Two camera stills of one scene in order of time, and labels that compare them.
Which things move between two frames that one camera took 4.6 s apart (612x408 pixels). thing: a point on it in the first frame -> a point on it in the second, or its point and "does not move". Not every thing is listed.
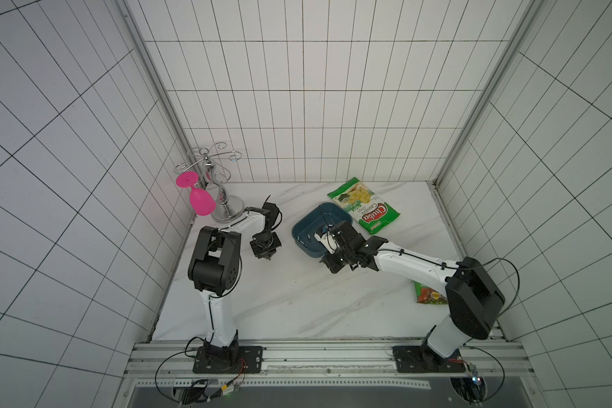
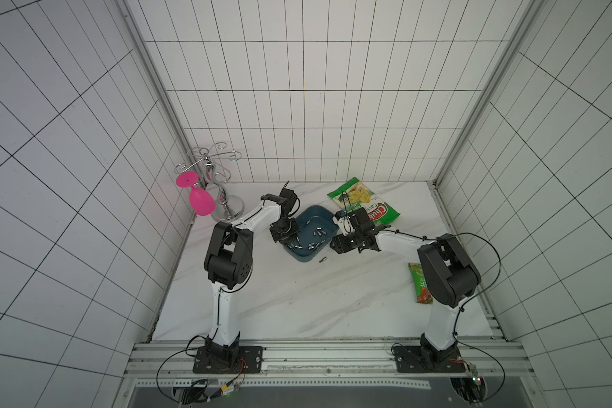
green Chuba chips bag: x=369 y=210 does not move
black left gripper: x=262 y=253 -> x=282 y=239
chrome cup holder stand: x=213 y=173 does not move
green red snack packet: x=425 y=295 does not move
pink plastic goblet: x=201 y=202 does not move
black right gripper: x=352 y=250 -> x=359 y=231
